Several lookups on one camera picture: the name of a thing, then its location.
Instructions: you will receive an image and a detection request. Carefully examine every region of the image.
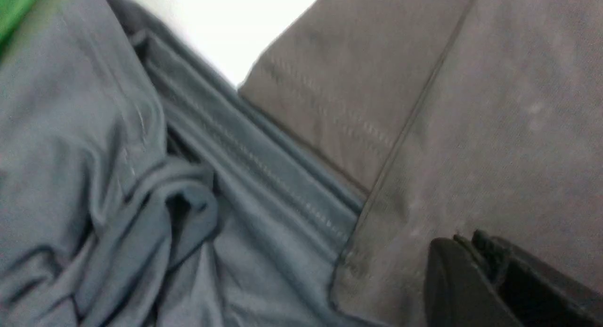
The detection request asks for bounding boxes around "dark teal crumpled garment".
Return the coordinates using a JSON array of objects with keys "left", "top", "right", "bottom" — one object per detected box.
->
[{"left": 0, "top": 0, "right": 366, "bottom": 327}]

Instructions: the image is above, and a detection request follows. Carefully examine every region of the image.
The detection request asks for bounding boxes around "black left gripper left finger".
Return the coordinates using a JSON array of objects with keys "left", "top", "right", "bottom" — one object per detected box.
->
[{"left": 424, "top": 237, "right": 521, "bottom": 327}]

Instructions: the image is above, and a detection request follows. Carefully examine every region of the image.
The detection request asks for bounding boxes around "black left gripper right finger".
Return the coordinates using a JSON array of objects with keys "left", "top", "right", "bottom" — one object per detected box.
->
[{"left": 471, "top": 230, "right": 602, "bottom": 327}]

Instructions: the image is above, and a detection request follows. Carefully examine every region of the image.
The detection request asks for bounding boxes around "green backdrop cloth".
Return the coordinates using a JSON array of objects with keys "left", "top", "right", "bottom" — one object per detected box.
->
[{"left": 0, "top": 0, "right": 37, "bottom": 43}]

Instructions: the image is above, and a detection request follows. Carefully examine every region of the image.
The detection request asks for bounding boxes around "dark gray long-sleeved shirt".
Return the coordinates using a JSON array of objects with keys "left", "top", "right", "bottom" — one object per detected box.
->
[{"left": 239, "top": 0, "right": 602, "bottom": 327}]

